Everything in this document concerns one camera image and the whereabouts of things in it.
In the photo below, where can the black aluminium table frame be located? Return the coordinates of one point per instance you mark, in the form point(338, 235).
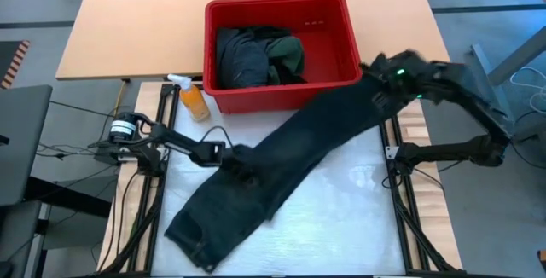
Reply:
point(153, 222)

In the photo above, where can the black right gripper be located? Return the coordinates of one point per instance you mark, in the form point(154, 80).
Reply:
point(390, 75)

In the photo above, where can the black floor beam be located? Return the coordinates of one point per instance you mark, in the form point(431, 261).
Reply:
point(68, 197)

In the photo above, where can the grey metal desk leg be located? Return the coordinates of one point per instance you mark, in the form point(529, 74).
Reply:
point(497, 94)

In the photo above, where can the light wooden desk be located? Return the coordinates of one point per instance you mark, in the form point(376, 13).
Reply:
point(141, 22)

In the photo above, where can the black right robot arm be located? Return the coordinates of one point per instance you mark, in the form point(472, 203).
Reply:
point(460, 150)

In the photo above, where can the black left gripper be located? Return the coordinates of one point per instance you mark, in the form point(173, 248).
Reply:
point(236, 160)

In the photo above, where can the black mat with striped edge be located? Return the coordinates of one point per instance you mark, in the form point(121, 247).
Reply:
point(8, 60)

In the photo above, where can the orange spray bottle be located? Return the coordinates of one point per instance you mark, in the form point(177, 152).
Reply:
point(194, 101)

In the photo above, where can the green shirt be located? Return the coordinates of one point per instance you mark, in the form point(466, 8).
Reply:
point(288, 54)

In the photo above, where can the dark denim jeans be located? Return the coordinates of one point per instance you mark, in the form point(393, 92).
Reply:
point(264, 163)

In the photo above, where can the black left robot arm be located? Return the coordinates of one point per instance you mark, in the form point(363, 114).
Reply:
point(179, 143)

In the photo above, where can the red plastic laundry bin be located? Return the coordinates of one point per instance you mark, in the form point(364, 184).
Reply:
point(277, 99)

